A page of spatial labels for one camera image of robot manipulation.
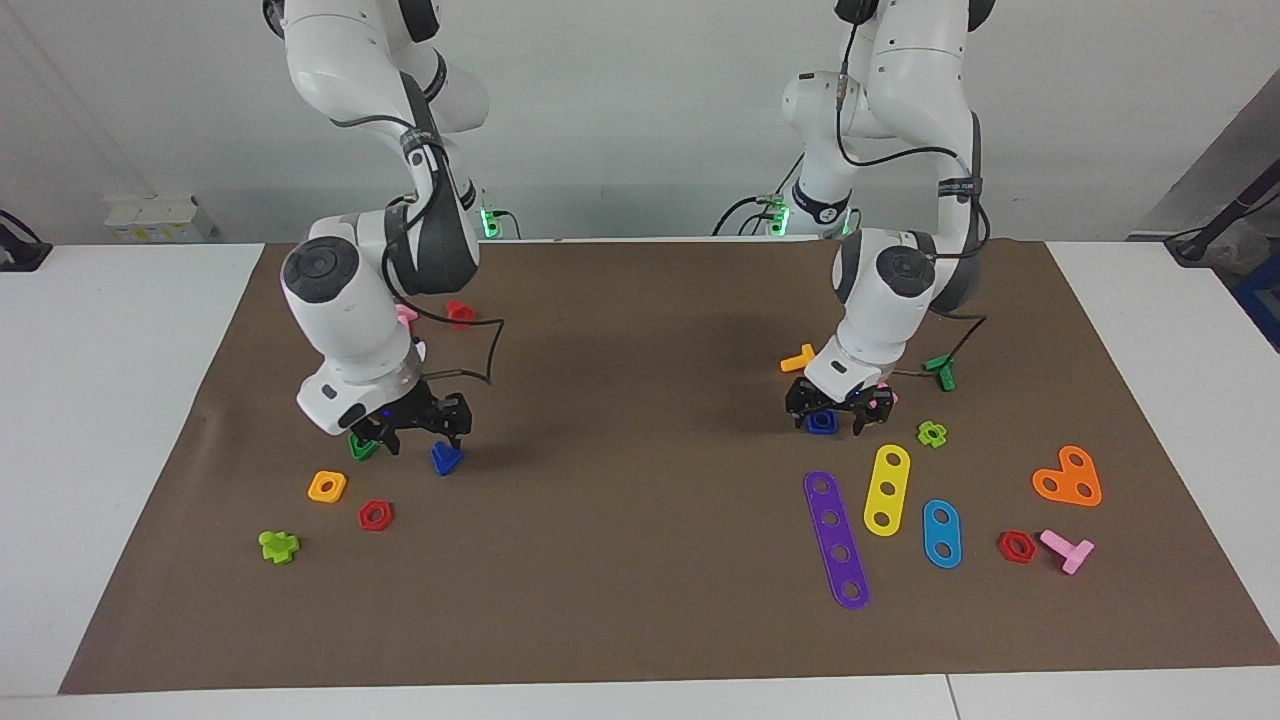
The black clamp mount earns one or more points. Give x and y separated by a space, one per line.
20 250

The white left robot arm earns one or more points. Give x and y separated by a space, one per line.
900 290

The orange square plastic nut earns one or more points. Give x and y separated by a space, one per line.
315 492

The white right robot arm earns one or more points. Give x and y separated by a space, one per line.
350 300

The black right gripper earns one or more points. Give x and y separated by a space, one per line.
425 410

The yellow three-hole strip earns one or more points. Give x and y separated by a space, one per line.
889 476

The blue crate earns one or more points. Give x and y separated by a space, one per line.
1262 295

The blue square plastic nut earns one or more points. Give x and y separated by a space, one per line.
821 424

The green plastic screw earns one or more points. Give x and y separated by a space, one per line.
944 378

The purple four-hole strip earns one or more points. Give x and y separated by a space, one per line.
835 536

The orange heart-shaped plate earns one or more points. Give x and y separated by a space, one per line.
1067 478

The lime green cross nut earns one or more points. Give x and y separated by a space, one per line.
925 437

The blue two-hole strip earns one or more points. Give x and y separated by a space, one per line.
941 534

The blue triangle-head plastic screw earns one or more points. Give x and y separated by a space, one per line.
445 460

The red hexagon plastic nut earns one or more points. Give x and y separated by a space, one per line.
1004 550
365 520

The white wall socket box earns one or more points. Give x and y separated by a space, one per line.
160 220

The red plastic screw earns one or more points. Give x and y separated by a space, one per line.
460 314

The green triangle plastic nut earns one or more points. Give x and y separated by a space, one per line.
358 450

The black stand with pole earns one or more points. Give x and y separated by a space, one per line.
1215 225

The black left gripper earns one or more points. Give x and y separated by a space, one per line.
835 400

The lime green cross screw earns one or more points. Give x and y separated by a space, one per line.
278 548

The pink plastic screw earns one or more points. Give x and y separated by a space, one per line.
406 316
1070 555

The orange plastic screw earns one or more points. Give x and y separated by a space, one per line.
795 362

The pink square plastic nut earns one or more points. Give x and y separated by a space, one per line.
890 397

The brown table mat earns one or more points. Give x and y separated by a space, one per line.
640 560

